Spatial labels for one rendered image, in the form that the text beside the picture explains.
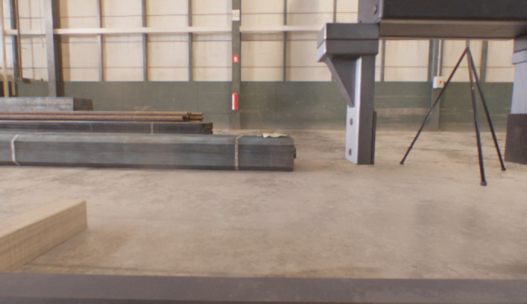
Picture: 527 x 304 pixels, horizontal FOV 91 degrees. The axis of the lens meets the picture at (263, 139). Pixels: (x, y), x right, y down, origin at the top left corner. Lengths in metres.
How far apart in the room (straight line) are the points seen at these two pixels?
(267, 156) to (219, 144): 0.35
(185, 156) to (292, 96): 6.66
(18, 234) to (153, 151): 1.26
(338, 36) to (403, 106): 8.98
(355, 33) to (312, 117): 8.21
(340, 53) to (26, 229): 0.89
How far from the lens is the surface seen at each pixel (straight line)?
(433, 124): 9.36
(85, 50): 10.86
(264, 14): 9.09
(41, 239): 1.00
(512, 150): 0.29
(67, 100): 7.36
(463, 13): 0.24
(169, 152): 2.02
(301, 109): 8.37
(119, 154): 2.19
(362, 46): 0.21
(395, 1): 0.22
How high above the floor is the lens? 0.39
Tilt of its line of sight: 5 degrees down
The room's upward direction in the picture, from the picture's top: 1 degrees clockwise
